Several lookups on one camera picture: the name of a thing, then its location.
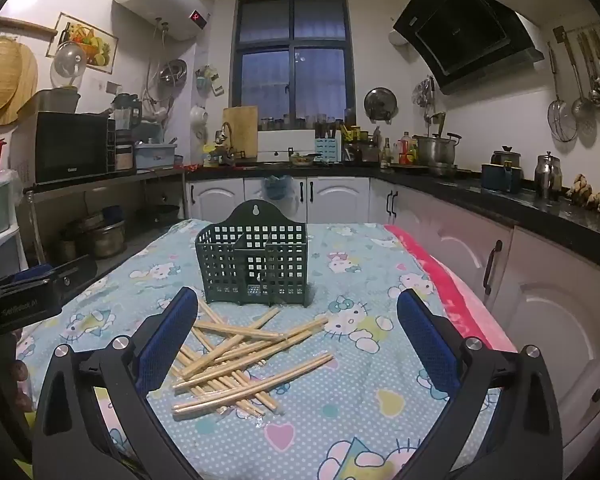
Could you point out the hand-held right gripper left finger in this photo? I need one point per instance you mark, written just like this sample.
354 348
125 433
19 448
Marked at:
167 340

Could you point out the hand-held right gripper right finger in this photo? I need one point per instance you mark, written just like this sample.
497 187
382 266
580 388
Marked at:
427 340

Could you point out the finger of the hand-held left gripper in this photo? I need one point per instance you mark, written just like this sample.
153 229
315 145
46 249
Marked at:
80 270

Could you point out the bunch of wooden chopsticks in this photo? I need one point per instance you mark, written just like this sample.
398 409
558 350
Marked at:
280 376

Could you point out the green plastic utensil basket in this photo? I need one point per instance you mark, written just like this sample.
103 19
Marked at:
275 255

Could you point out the steel cooking pot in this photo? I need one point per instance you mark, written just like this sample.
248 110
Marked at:
107 240

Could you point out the pink blanket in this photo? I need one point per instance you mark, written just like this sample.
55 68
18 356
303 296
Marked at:
450 285

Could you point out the metal storage shelf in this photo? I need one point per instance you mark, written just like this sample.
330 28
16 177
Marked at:
105 180

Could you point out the black wok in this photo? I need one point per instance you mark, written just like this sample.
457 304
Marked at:
165 214

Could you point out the cartoon cat printed blanket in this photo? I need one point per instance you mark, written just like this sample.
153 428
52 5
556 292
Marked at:
330 410

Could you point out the black microwave oven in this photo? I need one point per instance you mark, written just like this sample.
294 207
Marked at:
70 147

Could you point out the blue dish tub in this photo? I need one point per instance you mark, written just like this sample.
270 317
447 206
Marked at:
155 156

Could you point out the black stone countertop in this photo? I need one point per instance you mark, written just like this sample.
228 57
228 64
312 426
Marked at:
480 195

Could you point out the black blender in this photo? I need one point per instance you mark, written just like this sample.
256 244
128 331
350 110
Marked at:
125 115

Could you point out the white lower kitchen cabinets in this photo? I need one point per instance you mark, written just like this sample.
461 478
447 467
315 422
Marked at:
340 200

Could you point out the steel container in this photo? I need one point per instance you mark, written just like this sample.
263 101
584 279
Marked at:
60 101

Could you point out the yellow bottle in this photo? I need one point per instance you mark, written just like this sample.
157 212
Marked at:
210 156

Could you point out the blue pot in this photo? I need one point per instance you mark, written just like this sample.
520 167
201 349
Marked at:
500 175

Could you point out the blue plastic bag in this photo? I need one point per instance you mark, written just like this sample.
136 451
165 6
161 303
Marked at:
277 187

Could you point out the cluster of sauce bottles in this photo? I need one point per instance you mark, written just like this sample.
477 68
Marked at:
402 152

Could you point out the steel stock pot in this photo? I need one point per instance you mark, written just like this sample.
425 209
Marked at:
435 151

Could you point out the round wooden board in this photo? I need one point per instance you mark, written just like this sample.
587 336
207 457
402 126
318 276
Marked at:
29 85

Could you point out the kitchen faucet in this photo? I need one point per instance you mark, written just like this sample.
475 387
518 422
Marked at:
226 135

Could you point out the steel jug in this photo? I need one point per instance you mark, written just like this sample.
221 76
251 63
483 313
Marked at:
547 175

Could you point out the glass pot lid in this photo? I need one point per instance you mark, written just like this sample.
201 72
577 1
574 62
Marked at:
70 62

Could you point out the wooden cutting board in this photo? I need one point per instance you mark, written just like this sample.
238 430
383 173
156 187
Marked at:
241 130

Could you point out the blue knife block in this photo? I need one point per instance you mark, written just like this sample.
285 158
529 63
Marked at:
327 149

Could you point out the hanging steel bowl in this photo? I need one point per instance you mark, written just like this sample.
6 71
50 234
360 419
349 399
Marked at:
172 71

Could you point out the bowl of food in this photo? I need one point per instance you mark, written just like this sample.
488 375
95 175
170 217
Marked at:
300 160

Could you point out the ginger roots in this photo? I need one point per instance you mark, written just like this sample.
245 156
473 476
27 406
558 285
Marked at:
595 196

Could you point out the hanging steel pot lid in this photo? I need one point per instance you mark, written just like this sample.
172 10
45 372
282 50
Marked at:
380 104

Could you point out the row of spice jars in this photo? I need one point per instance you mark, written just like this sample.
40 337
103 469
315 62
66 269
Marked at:
310 122

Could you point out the hanging kitchen tools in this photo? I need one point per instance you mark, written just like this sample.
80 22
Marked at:
424 92

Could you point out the long wooden rod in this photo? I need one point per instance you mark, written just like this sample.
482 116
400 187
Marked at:
25 25

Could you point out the dark framed window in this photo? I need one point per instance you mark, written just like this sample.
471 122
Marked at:
265 80

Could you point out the white water heater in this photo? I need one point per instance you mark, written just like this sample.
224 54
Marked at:
155 0

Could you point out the black range hood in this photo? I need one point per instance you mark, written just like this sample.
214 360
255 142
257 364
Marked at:
460 25

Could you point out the fruit wall poster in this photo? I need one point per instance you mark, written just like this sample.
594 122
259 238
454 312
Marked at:
92 42

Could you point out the wall utensil holder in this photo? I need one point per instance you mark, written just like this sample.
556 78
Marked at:
210 81

